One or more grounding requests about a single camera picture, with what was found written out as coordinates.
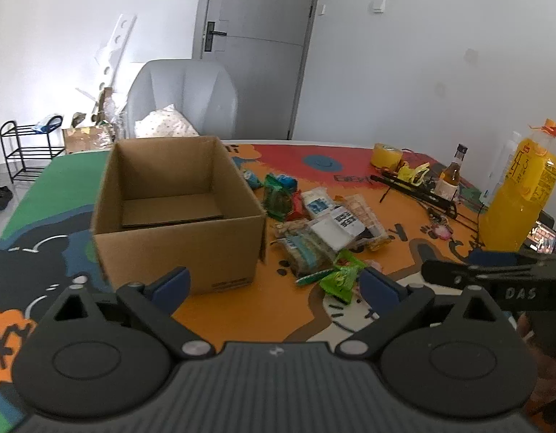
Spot white blue snack pouch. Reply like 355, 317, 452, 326
301, 187, 338, 219

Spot grey door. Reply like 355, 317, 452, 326
193, 0, 316, 140

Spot black door handle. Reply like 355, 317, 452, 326
204, 21, 227, 53

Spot black tripod rods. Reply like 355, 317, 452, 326
368, 171, 479, 232

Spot white wall switch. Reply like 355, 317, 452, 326
372, 0, 387, 14

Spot white perforated board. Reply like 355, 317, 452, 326
92, 14, 137, 100

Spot orange juice bottle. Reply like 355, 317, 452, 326
479, 119, 556, 252

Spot white dotted pillow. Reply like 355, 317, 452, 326
134, 104, 199, 138

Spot blue small snack packet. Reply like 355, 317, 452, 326
242, 169, 263, 191

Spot grey armchair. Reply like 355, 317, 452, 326
124, 59, 238, 139

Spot open brown cardboard box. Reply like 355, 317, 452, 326
91, 137, 266, 294

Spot white black label snack pack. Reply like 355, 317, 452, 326
310, 206, 366, 252

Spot dark green snack bag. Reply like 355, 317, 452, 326
263, 173, 297, 222

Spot clear plastic water bottle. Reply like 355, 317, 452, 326
481, 131, 522, 206

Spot yellow tape roll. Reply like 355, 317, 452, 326
370, 143, 403, 171

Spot torn cardboard box on floor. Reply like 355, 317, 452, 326
62, 113, 116, 154

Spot yellow clip tool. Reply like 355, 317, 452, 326
396, 161, 430, 187

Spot green candy wrapper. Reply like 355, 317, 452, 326
296, 249, 367, 305

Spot green striped cracker pack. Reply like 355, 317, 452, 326
278, 230, 335, 276

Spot black metal shoe rack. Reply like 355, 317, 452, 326
0, 115, 66, 183

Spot small amber glass bottle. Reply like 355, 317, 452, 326
434, 144, 468, 201

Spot smartphone with lit screen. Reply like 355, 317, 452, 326
523, 214, 556, 254

